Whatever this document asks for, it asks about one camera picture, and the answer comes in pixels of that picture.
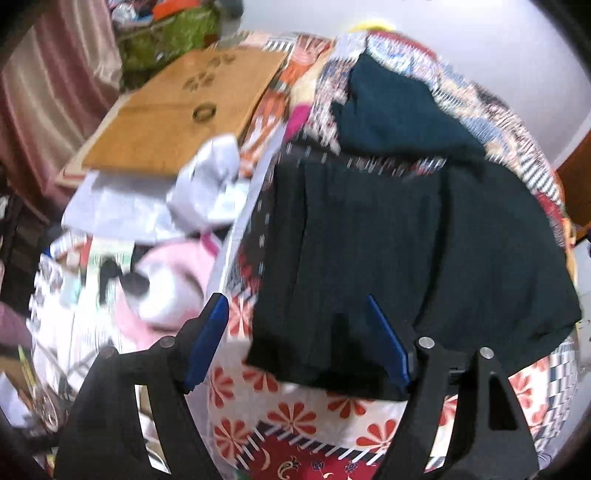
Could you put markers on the folded dark teal garment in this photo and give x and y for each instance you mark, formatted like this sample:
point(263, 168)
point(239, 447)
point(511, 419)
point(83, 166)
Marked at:
point(388, 114)

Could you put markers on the red and gold curtain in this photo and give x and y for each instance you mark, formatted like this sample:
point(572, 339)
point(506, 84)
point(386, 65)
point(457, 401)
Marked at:
point(60, 80)

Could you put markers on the black pants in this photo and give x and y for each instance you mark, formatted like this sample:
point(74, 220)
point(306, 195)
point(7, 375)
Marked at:
point(465, 255)

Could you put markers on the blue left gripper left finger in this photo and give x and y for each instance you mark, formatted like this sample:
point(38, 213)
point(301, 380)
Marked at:
point(206, 336)

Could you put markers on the orange box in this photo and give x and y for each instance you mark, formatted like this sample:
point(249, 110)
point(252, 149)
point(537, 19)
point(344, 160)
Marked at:
point(166, 8)

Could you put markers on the pink and white plush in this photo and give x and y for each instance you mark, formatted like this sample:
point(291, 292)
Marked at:
point(164, 288)

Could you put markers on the green fabric storage bag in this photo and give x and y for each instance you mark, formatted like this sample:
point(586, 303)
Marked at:
point(145, 51)

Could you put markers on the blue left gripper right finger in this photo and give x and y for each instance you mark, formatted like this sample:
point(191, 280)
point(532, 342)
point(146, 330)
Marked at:
point(395, 348)

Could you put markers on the white plastic bag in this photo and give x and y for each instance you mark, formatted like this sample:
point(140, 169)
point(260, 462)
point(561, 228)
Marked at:
point(206, 195)

